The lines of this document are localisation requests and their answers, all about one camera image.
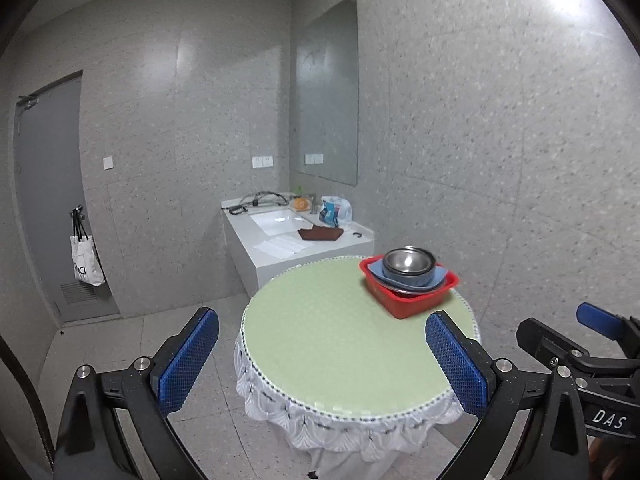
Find medium steel bowl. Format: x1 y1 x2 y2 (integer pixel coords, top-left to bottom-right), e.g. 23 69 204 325
382 246 436 278

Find blue plastic plate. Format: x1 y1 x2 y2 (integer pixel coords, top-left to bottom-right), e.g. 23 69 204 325
366 259 448 287

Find large steel bowl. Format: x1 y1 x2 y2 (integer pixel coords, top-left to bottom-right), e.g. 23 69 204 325
373 278 446 296

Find person's right hand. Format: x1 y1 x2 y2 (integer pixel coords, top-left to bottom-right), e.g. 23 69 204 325
589 438 640 480

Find red plastic basin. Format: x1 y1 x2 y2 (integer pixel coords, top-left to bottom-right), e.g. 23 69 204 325
359 256 459 320

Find white tote bag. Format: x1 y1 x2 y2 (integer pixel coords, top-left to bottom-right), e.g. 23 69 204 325
70 206 106 287

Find round table with tablecloth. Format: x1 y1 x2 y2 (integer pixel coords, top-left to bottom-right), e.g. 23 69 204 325
233 257 462 479

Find plastic bag with blue pack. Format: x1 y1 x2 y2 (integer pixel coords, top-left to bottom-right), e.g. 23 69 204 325
319 196 352 229

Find brown cloth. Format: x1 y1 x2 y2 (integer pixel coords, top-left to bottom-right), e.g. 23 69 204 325
297 226 344 242

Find white paper towels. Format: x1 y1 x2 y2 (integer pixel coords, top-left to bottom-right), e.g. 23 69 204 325
255 235 312 260

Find white sink counter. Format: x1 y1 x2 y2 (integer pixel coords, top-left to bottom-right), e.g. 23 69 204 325
221 198 375 296

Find orange container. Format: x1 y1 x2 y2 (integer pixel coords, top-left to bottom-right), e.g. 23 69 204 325
292 196 312 211

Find grey door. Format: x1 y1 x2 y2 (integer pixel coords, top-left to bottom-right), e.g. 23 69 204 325
14 74 118 323

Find black cable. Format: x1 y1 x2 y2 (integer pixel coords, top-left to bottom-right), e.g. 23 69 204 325
226 190 291 216

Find wall mirror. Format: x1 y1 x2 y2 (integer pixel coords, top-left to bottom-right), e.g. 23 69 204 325
292 0 359 185

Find double wall socket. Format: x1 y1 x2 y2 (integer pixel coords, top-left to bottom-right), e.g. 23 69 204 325
252 155 274 169

